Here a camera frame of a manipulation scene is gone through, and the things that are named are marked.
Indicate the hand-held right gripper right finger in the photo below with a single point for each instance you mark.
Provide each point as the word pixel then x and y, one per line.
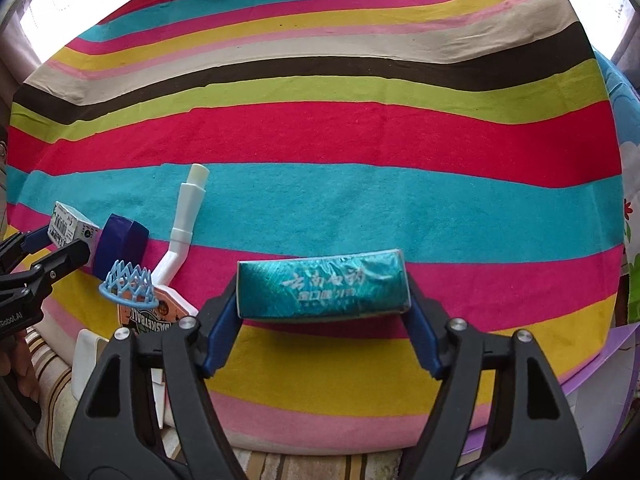
pixel 425 330

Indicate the person's left hand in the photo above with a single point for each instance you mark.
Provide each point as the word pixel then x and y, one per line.
pixel 20 365

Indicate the toy basketball hoop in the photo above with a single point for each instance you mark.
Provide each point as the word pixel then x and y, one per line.
pixel 185 210

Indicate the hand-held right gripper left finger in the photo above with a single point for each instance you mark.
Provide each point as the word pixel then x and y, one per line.
pixel 222 330

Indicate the beige striped bedsheet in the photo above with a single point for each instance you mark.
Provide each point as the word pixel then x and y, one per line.
pixel 55 390

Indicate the beige curtain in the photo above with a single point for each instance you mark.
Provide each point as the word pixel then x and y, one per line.
pixel 15 60

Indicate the striped colourful blanket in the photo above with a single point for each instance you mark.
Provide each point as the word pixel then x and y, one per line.
pixel 320 135

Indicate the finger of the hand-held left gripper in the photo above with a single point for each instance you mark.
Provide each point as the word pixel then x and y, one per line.
pixel 65 260
pixel 30 240

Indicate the small white green box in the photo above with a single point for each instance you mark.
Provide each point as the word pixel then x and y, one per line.
pixel 70 225

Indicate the dark blue box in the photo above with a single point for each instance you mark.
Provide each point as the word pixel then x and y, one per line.
pixel 117 240

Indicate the teal box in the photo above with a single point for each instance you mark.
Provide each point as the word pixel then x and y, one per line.
pixel 325 285

